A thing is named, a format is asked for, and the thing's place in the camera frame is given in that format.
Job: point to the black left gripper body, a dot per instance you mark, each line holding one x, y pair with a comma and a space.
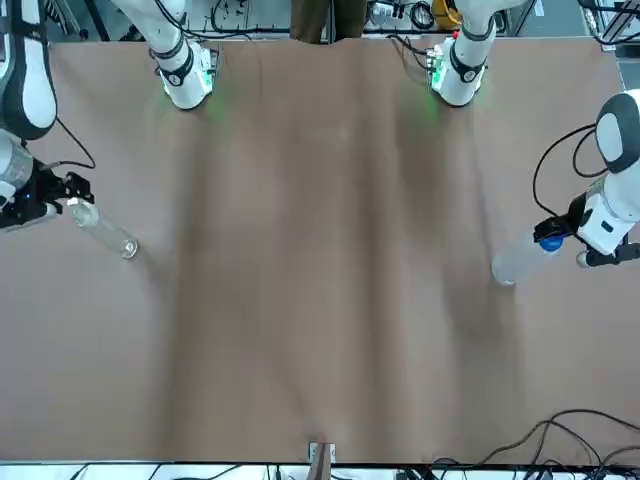
575, 215

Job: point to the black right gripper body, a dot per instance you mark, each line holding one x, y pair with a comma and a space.
40, 187

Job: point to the clear condiment bottle white cap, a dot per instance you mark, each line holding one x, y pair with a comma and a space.
100, 225

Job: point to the clear drink bottle blue cap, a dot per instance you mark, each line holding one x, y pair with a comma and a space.
520, 260

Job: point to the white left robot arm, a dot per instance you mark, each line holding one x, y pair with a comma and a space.
467, 65

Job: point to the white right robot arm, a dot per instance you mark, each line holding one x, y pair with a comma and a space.
32, 75

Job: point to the person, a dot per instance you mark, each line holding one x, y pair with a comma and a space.
320, 20

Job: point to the aluminium frame post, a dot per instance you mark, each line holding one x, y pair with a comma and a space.
612, 20

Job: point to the grey mount bracket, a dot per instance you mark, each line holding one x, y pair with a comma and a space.
315, 450

